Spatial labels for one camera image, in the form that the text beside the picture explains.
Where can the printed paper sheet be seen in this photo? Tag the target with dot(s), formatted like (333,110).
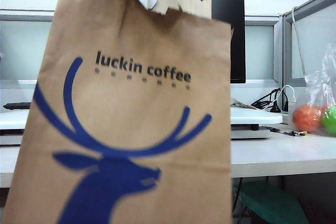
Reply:
(242,103)

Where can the black keyboard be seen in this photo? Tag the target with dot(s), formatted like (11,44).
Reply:
(15,105)

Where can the orange ball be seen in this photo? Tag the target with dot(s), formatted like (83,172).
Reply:
(305,119)

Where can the brown luckin coffee paper bag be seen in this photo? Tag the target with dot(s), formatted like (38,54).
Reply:
(131,116)

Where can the clear plastic bag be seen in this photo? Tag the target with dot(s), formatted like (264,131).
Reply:
(320,82)

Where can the aluminium framed side partition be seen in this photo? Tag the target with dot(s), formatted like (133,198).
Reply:
(317,30)

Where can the black computer monitor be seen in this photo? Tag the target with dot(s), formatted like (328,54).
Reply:
(236,37)

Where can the green plastic bin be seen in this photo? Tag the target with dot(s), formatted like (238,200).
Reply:
(270,203)

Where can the grey glass office partition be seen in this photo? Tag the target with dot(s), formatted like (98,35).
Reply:
(260,51)

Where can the small black yellow tool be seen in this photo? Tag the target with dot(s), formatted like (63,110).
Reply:
(299,133)

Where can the green ball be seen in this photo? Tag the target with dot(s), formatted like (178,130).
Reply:
(330,121)

